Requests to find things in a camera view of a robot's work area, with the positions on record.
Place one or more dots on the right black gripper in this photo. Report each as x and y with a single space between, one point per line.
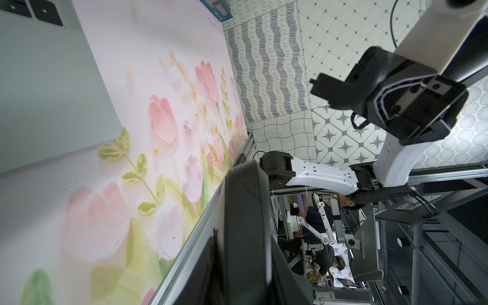
406 99

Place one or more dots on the pink floral table mat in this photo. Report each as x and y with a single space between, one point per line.
104 225

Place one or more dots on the silver open laptop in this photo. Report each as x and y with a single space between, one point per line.
53 98

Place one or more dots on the person in dark clothes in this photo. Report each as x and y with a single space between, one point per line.
316 231

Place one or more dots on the black wireless mouse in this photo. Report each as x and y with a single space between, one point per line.
241 262

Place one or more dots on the dark grey network switch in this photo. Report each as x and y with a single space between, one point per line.
219 8

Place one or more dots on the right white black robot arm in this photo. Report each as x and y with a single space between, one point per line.
447 38

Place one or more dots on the aluminium mounting rail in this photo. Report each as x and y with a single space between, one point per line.
179 273

